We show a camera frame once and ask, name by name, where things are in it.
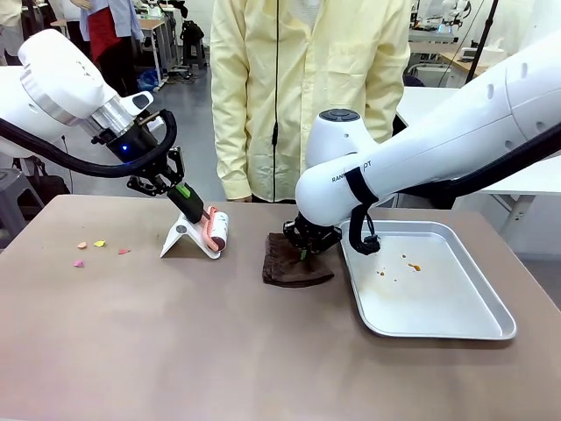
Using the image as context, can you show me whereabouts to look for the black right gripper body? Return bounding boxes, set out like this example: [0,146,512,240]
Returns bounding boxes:
[282,212,344,255]

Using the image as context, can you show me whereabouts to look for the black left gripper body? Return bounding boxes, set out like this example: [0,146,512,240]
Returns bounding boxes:
[104,127,174,177]

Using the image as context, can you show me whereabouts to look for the brown cloth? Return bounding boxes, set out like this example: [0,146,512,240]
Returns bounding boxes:
[261,232,336,289]

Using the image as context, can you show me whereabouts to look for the pink handled white lint roller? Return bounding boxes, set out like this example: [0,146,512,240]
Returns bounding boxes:
[198,204,232,256]

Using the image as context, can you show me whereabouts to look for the person's left forearm yellow sleeve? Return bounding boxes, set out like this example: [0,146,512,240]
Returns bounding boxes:
[366,78,406,146]

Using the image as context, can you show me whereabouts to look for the person's right forearm yellow sleeve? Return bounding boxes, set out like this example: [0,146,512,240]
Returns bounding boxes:
[211,100,256,203]

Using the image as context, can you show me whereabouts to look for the white folding stand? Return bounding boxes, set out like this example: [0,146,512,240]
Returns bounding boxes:
[160,212,220,261]

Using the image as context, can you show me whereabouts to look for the blue plastic bag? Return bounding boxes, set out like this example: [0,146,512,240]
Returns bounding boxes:
[137,69,160,91]

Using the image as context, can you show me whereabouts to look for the black bag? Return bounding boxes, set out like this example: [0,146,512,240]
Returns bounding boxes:
[11,155,72,208]

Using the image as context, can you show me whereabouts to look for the person with red apron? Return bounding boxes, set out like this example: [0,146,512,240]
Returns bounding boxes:
[72,0,146,98]

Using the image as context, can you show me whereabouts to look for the black stool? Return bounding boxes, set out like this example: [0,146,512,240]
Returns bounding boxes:
[181,19,208,70]

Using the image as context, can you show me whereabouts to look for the wooden top desk with legs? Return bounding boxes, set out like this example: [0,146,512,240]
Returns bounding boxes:
[138,16,177,89]

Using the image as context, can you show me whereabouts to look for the grey metal stool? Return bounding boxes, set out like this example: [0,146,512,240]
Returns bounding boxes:
[0,168,46,239]

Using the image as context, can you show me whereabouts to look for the silver metal tray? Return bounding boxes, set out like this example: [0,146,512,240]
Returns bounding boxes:
[339,220,518,341]

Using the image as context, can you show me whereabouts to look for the person in yellow coat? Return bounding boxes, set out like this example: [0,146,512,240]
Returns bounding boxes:
[209,0,412,204]

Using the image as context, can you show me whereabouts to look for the person in grey clothes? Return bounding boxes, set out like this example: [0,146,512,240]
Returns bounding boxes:
[0,0,28,67]

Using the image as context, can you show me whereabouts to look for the wooden top workbench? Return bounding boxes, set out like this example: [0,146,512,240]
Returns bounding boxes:
[437,50,505,85]

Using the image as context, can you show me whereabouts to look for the black tripod pole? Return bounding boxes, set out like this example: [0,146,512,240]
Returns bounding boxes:
[465,0,501,85]

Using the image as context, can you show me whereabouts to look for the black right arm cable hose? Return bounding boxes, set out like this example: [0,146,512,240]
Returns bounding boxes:
[348,131,561,256]

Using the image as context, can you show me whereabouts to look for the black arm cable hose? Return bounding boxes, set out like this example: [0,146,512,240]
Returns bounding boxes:
[348,131,561,256]
[0,109,178,179]

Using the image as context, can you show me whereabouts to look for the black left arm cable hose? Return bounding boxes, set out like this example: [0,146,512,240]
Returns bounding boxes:
[0,109,178,179]

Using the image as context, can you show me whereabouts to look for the black strap on arm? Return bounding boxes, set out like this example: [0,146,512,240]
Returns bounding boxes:
[345,166,380,205]

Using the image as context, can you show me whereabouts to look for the thin black hanging cable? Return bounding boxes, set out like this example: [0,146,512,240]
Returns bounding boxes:
[60,133,75,195]

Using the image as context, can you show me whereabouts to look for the thin black microphone cable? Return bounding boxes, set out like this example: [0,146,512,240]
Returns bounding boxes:
[272,0,282,203]

